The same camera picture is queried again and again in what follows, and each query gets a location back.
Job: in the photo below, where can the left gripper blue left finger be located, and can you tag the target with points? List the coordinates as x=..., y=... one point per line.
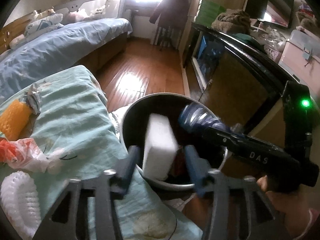
x=120, y=182

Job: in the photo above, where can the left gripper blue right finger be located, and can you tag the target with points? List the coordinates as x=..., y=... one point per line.
x=199, y=169

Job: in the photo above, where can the white foam block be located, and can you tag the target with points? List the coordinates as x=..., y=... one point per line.
x=160, y=148

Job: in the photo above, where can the blue clear plastic wrapper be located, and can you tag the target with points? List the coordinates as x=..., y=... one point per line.
x=198, y=121

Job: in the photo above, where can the orange ribbed foam sleeve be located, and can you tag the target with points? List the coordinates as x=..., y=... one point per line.
x=14, y=119

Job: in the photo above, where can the person's right hand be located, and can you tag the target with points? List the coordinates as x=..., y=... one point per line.
x=294, y=207

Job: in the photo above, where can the black glossy cabinet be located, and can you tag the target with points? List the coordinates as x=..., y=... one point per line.
x=235, y=81

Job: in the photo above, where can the red and white plastic bag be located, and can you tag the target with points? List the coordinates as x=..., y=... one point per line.
x=25, y=154

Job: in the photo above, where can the pink storage box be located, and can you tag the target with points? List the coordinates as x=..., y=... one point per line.
x=301, y=56

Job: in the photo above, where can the crumpled silver foil wrapper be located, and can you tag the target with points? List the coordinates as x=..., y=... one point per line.
x=32, y=98

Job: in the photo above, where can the blue quilt on bed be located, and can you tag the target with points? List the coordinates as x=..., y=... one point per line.
x=56, y=51

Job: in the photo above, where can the brown folded blanket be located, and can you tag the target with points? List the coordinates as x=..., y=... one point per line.
x=236, y=21

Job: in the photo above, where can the television screen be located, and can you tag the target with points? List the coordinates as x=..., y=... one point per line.
x=277, y=12

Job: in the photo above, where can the green stacked boxes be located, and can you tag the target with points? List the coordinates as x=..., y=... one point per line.
x=209, y=10

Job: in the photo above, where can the dark hanging coat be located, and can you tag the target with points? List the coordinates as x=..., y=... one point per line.
x=171, y=14

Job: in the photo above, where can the patterned pillow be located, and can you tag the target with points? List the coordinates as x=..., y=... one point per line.
x=43, y=23

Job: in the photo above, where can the wooden headboard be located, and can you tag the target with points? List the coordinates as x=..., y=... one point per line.
x=13, y=30

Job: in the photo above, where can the plush toy on bed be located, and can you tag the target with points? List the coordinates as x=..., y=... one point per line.
x=37, y=15

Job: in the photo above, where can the grey crib rail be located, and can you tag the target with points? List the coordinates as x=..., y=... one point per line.
x=88, y=10

